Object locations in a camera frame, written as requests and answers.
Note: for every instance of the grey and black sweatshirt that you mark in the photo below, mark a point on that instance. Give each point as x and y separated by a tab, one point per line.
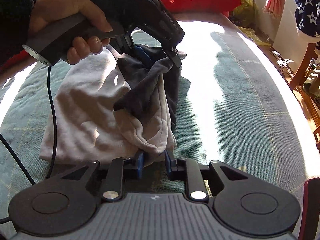
105	110

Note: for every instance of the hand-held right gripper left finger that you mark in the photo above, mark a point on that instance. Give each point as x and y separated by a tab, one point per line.
139	165

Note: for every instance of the person's left hand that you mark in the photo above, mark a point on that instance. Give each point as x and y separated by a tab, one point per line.
62	7

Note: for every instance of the green plaid blanket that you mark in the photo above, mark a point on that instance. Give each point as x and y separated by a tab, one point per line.
237	105

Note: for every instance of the wooden chair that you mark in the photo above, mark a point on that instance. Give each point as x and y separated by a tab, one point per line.
302	65

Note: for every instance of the olive patterned cloth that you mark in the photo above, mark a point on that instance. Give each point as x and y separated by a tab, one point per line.
312	78

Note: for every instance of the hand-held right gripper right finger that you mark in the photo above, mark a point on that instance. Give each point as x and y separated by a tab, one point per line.
168	163

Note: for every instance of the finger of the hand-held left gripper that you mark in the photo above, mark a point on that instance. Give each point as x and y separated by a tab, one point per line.
143	54
176	59

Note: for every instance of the yellow plastic bag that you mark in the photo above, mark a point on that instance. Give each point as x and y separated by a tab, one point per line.
243	12

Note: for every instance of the navy star-print garment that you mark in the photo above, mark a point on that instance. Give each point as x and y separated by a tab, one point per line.
307	7

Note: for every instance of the person's left forearm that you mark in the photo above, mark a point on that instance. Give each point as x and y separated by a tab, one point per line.
15	17

